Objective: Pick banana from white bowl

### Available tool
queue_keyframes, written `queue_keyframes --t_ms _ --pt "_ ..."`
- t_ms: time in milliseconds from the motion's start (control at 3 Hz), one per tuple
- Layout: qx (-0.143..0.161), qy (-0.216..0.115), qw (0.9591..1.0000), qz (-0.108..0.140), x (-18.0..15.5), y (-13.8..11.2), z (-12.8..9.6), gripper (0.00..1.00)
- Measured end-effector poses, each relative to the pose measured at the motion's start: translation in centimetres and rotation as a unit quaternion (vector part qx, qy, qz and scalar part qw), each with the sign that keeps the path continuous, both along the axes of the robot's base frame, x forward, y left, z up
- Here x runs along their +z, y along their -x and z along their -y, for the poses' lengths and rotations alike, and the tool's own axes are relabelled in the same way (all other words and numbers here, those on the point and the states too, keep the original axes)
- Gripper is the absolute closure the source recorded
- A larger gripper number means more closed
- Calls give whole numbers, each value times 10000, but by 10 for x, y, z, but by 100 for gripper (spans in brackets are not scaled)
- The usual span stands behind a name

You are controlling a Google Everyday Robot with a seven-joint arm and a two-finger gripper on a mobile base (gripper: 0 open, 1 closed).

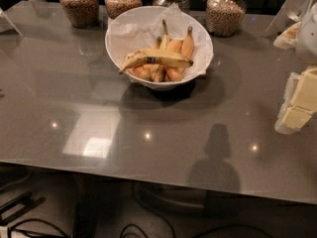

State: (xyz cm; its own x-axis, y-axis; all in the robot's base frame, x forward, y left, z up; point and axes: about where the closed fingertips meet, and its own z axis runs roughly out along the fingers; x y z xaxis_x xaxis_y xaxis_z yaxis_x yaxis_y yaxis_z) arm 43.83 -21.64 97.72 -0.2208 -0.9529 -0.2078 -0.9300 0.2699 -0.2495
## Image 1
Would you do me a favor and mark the large yellow spotted banana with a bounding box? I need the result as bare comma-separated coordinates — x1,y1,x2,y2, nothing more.
119,49,194,73

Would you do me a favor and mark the green-stemmed yellow banana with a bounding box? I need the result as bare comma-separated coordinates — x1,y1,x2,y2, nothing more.
151,20,170,82

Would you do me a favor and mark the white paper liner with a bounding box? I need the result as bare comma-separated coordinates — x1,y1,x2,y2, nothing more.
107,2,214,84

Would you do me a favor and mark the small orange banana right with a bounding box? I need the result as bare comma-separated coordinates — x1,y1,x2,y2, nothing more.
180,26,194,59

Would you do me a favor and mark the glass jar of chickpeas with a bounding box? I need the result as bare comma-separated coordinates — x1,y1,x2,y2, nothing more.
206,0,247,37

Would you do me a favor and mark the black cable on floor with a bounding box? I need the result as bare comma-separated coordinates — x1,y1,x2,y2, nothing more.
8,218,72,238

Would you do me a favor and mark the small orange banana middle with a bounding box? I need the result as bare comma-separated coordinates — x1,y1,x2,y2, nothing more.
165,40,182,81

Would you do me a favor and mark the small orange banana left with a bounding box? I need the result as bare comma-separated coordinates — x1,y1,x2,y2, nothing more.
129,37,161,80

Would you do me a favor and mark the glass jar of grains left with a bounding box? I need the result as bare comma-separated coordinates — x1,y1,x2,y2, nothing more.
59,0,99,28

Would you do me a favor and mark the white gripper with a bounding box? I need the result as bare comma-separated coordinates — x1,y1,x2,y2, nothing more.
273,3,317,135

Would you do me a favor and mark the small orange banana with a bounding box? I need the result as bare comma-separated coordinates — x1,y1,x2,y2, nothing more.
165,40,182,81
180,26,194,59
129,37,161,80

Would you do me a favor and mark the white bowl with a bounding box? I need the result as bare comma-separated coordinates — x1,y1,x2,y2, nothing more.
104,5,215,91

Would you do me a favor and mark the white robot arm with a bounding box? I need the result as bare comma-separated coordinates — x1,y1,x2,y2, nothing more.
264,0,317,135

